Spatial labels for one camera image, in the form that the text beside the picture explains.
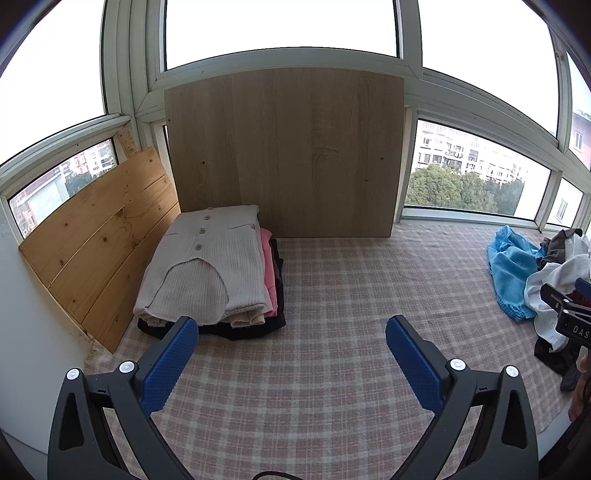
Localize light oak board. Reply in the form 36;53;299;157
164;68;406;239

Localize person's right hand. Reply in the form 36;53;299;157
569;354;591;422

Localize black folded garment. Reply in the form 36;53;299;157
137;237;288;341

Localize pink plaid blanket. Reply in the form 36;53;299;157
85;224;591;480

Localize perforated wooden strip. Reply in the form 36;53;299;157
115;128;139;160

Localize pink folded garment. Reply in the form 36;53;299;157
259;228;284;319

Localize green trees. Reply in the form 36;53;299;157
405;165;526;216

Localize pine plank panel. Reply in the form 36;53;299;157
19;147;182;354

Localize blue garment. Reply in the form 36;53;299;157
487;226;549;322

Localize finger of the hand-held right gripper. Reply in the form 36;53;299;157
540;282;591;325

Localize dark brown garment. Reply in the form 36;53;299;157
538;228;585;269

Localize beige folded garment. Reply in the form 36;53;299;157
222;305;269;328

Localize beige knit cardigan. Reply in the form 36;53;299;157
133;204;273;326

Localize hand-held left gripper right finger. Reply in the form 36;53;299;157
385;315;539;480

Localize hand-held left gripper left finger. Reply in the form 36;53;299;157
48;316;199;480

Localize white window frame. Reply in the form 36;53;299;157
0;0;591;241

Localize apartment buildings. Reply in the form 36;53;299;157
413;120;530;184

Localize dark grey garment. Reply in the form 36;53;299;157
534;339;583;393

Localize white garment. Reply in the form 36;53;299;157
524;235;591;354

